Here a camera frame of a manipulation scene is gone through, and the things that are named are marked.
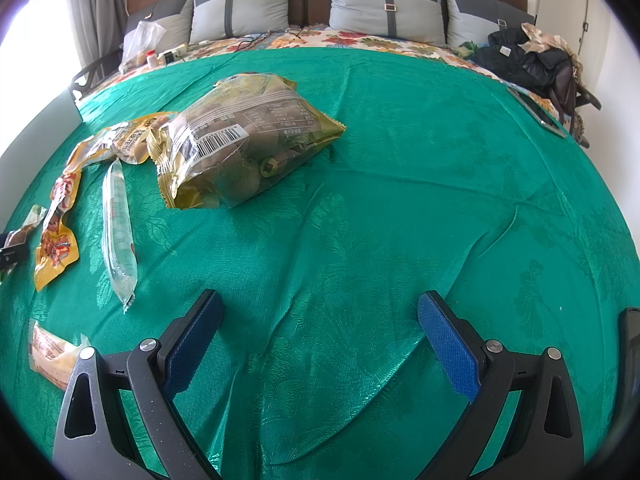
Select large clear kiwi snack bag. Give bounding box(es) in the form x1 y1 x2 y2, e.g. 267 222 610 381
157 72 347 210

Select beige patterned cloth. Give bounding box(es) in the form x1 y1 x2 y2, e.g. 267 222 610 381
519 22 584 68

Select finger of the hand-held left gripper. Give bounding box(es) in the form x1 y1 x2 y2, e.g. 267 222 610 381
0 230 27 283

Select small pale snack packet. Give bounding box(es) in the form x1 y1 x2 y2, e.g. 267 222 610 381
9 204 48 248

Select black jacket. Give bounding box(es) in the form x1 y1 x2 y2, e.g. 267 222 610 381
470 30 576 97

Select long clear-wrapped snack bar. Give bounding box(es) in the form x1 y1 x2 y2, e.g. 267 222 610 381
101 159 139 315

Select yellow sausage packet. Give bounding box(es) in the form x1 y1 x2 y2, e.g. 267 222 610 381
64 111 179 181

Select grey curtain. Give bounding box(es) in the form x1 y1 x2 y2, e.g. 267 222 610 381
65 0 133 68

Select brown bag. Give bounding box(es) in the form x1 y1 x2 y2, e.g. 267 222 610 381
547 57 603 127

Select black cables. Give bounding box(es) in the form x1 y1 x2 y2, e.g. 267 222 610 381
185 26 307 57

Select flat tablet device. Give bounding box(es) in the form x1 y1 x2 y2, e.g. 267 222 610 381
506 86 569 139

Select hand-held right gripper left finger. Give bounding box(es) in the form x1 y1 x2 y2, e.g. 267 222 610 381
52 289 224 480

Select floral bedsheet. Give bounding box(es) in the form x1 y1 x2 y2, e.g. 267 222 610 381
75 25 591 147

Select green patterned blanket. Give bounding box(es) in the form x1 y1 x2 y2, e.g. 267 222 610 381
0 47 636 480

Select grey pillow with strap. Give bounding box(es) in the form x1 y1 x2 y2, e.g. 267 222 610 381
189 0 297 44
442 0 537 51
322 0 446 44
122 0 196 67

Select black chair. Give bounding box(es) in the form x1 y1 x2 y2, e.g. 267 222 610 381
69 52 124 107

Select clear plastic bag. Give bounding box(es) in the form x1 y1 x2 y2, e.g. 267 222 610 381
119 20 167 73

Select yellow and red snack packet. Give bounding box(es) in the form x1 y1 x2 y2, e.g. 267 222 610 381
34 167 82 292

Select beige snack packet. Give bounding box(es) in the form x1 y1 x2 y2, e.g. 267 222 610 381
29 321 93 392

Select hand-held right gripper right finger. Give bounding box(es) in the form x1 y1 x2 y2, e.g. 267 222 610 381
416 290 586 480

